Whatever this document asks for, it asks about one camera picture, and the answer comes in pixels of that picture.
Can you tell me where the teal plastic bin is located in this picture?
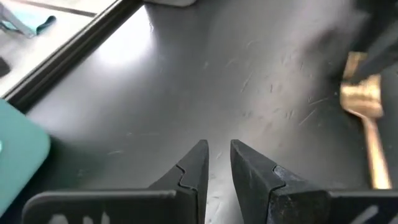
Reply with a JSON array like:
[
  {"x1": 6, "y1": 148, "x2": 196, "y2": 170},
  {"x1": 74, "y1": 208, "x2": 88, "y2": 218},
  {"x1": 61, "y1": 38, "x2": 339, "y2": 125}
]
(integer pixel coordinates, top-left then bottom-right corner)
[{"x1": 0, "y1": 98, "x2": 52, "y2": 216}]

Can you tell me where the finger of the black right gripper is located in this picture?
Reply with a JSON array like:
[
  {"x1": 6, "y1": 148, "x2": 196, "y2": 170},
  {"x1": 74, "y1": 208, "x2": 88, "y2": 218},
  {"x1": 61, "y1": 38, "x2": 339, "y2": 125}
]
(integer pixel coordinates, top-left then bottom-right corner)
[{"x1": 353, "y1": 29, "x2": 398, "y2": 85}]

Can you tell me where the teal grey floor object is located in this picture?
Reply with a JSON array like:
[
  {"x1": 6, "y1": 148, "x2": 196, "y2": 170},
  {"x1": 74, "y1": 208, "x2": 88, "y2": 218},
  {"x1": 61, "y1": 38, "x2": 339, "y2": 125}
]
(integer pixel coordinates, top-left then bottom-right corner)
[{"x1": 0, "y1": 2, "x2": 57, "y2": 39}]

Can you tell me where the gold fork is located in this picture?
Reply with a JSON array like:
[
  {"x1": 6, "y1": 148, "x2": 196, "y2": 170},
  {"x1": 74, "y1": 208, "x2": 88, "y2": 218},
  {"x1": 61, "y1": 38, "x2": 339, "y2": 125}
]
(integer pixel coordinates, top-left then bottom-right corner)
[{"x1": 340, "y1": 51, "x2": 393, "y2": 190}]

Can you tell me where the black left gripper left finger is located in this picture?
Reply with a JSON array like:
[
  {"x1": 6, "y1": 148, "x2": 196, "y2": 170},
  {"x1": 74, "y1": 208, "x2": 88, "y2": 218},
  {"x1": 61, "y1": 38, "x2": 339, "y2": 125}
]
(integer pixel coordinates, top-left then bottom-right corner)
[{"x1": 149, "y1": 139, "x2": 209, "y2": 224}]

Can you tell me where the dark grey plastic bin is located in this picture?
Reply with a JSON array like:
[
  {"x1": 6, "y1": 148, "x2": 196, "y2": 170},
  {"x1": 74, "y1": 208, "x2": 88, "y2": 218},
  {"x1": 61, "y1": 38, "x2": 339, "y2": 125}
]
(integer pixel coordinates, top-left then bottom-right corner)
[{"x1": 144, "y1": 0, "x2": 197, "y2": 7}]

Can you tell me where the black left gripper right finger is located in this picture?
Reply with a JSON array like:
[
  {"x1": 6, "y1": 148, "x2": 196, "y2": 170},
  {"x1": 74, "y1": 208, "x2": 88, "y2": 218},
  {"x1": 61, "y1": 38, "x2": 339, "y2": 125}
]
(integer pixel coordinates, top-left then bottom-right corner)
[{"x1": 230, "y1": 139, "x2": 330, "y2": 224}]

